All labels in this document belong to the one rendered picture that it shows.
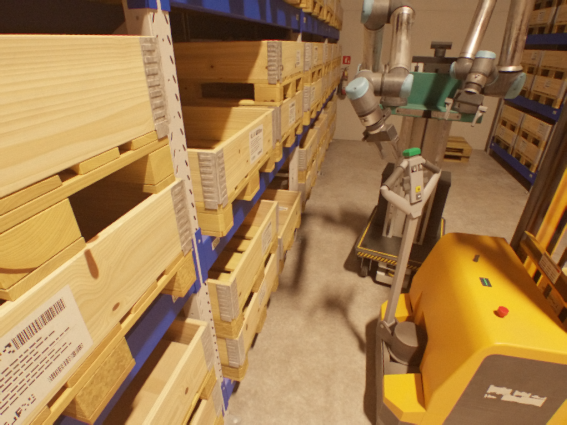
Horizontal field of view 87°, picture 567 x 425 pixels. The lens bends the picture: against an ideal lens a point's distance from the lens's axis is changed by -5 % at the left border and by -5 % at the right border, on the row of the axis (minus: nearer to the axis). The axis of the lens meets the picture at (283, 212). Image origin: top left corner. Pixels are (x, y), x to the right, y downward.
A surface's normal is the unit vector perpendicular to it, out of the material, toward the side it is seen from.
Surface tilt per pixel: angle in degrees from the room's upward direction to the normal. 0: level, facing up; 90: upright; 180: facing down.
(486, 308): 14
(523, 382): 90
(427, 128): 90
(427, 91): 90
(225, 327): 90
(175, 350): 0
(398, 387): 22
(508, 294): 0
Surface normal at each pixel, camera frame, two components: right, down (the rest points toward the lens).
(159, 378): 0.00, -0.88
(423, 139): -0.44, 0.43
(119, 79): 0.97, 0.11
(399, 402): -0.36, -0.86
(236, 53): -0.24, 0.47
